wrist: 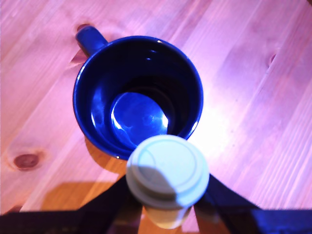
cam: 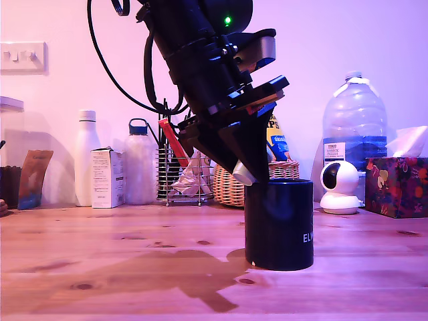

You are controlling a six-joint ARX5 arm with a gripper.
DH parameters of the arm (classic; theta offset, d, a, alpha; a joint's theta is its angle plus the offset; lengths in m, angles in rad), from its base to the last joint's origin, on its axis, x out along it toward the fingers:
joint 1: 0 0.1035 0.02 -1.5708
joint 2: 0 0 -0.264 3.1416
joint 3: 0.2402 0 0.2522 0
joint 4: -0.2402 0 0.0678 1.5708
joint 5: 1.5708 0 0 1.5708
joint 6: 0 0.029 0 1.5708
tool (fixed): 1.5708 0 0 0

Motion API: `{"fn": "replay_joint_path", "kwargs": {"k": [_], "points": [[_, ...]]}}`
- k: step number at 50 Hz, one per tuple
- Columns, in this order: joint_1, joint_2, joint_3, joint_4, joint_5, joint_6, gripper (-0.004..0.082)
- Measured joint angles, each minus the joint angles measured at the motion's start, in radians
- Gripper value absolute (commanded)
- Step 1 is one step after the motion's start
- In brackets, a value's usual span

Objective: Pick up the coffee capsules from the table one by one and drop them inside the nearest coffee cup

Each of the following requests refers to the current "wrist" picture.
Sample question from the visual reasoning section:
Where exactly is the pale coffee capsule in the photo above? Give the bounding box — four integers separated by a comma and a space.
125, 134, 210, 230

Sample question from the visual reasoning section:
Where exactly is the blue ceramic mug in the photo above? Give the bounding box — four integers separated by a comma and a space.
72, 25, 204, 161

